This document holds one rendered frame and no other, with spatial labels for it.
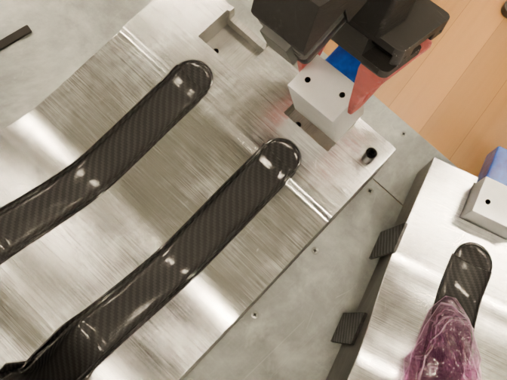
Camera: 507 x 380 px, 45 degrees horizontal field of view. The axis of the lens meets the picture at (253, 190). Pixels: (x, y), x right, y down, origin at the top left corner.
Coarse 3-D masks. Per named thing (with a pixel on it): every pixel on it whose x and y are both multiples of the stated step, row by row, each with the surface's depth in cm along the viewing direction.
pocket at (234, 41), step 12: (228, 12) 58; (216, 24) 58; (228, 24) 60; (240, 24) 59; (204, 36) 58; (216, 36) 60; (228, 36) 60; (240, 36) 60; (252, 36) 59; (216, 48) 59; (228, 48) 59; (240, 48) 60; (252, 48) 60; (264, 48) 58; (228, 60) 59; (240, 60) 59; (252, 60) 59
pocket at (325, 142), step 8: (288, 112) 57; (296, 112) 58; (296, 120) 58; (304, 120) 58; (304, 128) 58; (312, 128) 58; (312, 136) 58; (320, 136) 58; (320, 144) 57; (328, 144) 57
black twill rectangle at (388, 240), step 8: (384, 232) 60; (392, 232) 58; (400, 232) 56; (384, 240) 59; (392, 240) 57; (400, 240) 55; (376, 248) 60; (384, 248) 58; (392, 248) 55; (376, 256) 59
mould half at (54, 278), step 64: (192, 0) 58; (128, 64) 56; (256, 64) 56; (64, 128) 55; (192, 128) 55; (256, 128) 55; (0, 192) 50; (128, 192) 53; (192, 192) 53; (320, 192) 53; (64, 256) 49; (128, 256) 51; (256, 256) 52; (0, 320) 45; (64, 320) 46; (192, 320) 50
